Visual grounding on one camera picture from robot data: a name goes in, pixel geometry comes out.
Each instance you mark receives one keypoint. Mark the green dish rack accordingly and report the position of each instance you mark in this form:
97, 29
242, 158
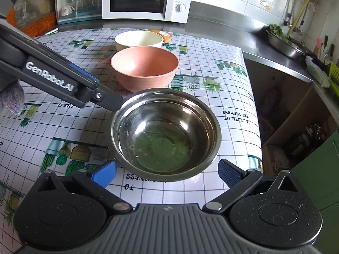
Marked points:
334, 78

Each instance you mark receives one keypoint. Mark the wooden cabinet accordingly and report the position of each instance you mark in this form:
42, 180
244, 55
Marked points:
33, 17

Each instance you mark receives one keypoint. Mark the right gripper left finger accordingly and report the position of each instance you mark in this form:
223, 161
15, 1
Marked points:
94, 184

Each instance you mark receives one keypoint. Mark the steel basin with greens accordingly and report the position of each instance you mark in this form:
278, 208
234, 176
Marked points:
282, 43

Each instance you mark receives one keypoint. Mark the left hand grey glove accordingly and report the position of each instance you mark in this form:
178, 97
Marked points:
12, 98

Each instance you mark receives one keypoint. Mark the yellow hose pipe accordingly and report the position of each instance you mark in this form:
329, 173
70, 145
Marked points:
300, 12

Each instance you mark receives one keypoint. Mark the white glass-door cup cabinet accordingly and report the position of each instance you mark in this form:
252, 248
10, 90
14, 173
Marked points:
78, 1

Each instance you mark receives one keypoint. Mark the pink spatula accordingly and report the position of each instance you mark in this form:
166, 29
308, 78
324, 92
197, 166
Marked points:
318, 47

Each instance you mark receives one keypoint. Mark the stainless steel bowl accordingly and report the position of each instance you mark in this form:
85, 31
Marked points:
164, 135

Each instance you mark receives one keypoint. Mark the green cabinet door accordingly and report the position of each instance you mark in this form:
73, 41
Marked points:
318, 174

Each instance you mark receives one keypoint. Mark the green plastic bag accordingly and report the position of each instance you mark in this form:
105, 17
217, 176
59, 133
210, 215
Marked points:
318, 74

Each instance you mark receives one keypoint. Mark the patterned grid tablecloth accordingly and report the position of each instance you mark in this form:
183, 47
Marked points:
51, 134

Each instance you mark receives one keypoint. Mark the orange plastic lid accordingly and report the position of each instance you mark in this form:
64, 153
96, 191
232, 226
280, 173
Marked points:
165, 35

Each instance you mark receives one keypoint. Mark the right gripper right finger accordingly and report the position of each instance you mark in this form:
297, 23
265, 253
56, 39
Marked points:
241, 183

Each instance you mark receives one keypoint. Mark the pink plastic bowl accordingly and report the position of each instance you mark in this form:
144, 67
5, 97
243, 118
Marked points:
143, 68

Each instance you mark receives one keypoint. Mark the white mug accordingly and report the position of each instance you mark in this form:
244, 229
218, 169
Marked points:
66, 10

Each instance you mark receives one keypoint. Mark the cream plastic bowl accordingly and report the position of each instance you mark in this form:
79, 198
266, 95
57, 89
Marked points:
138, 38

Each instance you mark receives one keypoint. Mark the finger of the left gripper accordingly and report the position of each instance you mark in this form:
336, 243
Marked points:
107, 98

